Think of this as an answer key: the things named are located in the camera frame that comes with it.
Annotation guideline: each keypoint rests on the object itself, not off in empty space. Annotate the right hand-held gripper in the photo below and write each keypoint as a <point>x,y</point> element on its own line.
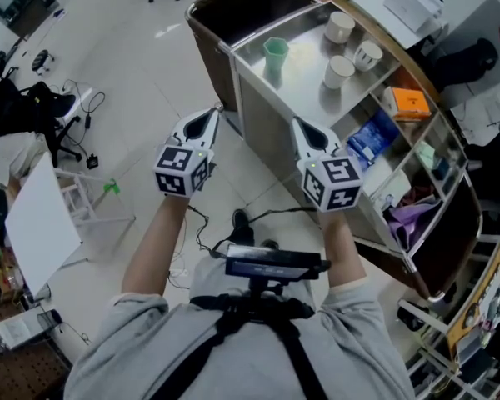
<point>337,173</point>

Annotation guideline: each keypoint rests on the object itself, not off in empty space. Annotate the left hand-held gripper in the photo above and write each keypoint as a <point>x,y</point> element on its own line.
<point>175,158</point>

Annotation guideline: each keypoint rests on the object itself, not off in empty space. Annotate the steel service cart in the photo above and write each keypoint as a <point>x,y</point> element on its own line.
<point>258,111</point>

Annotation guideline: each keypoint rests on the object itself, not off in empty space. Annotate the green cup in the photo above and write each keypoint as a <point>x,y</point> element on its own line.
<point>275,58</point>

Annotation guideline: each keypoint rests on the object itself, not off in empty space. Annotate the white striped cup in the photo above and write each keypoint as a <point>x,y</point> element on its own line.
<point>366,56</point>

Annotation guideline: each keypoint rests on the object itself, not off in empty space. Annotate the person's left forearm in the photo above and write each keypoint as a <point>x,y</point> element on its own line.
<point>154,248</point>

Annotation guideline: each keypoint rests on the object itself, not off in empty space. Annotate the person's right forearm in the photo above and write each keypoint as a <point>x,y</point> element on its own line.
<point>341,252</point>

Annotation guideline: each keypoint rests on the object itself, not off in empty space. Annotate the blue packet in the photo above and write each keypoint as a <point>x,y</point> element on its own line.
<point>373,138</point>

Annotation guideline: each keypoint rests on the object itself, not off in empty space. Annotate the green floor tape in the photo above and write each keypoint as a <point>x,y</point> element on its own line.
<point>112,186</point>

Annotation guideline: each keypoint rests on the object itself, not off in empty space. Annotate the orange box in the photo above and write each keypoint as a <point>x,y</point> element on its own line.
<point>410,102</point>

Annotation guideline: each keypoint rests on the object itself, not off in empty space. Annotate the person's left black shoe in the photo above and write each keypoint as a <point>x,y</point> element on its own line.
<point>242,223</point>

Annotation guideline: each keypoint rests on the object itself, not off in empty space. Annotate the person's black shoe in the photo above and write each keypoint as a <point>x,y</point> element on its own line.
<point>242,223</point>
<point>270,244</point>

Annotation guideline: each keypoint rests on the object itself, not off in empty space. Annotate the black power adapter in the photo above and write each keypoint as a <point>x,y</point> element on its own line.
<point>93,161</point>

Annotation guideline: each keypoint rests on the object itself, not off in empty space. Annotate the person's right black shoe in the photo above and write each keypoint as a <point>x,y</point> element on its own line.
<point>270,244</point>

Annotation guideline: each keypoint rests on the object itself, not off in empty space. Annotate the light green cloth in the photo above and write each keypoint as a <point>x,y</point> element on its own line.
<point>431,156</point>

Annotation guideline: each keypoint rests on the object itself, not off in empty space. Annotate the purple cloth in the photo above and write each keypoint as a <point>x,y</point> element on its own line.
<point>408,223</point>

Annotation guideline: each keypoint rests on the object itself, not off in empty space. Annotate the black chest-mounted device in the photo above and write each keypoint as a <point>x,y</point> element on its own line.
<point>271,265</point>

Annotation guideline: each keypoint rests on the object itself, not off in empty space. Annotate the black round stool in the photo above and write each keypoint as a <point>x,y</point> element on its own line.
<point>41,58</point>

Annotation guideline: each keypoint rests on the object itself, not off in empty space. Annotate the white box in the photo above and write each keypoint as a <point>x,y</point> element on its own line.
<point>412,4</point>

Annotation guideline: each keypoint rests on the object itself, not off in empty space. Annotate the white table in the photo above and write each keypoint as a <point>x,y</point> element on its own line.
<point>41,223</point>

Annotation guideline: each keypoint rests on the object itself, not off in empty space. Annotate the black chest harness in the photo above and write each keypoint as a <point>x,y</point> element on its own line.
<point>233,311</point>

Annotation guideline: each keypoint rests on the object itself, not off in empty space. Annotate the grey cabinet with red sticker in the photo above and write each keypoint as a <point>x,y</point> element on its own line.
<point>475,23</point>

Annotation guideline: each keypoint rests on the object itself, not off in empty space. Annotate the person's grey shirt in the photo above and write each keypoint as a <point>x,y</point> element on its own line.
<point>250,369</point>

